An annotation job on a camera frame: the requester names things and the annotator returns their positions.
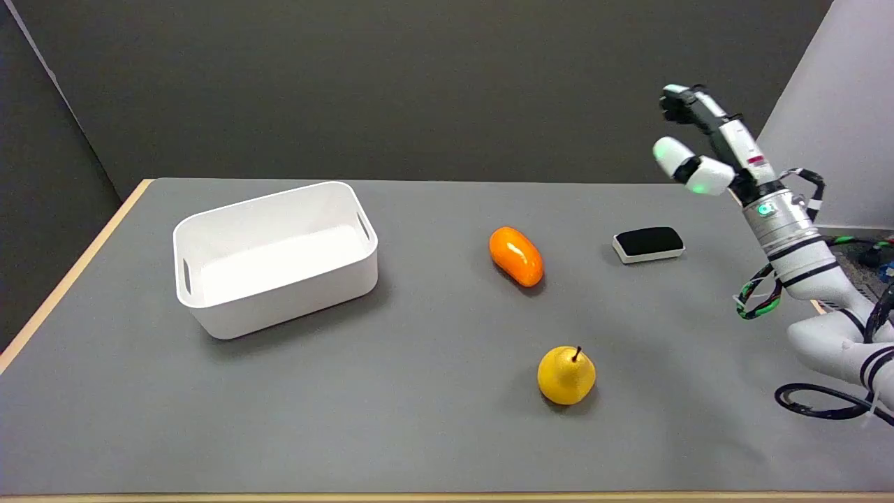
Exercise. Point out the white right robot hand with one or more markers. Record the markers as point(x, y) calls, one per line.
point(726, 143)

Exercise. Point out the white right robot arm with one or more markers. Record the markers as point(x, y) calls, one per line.
point(803, 258)

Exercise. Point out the orange mango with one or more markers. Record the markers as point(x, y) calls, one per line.
point(516, 256)

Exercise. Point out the black and white eraser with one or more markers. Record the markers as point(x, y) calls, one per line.
point(648, 244)

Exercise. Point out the yellow pear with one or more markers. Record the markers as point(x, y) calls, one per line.
point(566, 375)

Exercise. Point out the white plastic storage bin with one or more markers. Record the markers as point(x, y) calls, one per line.
point(274, 257)

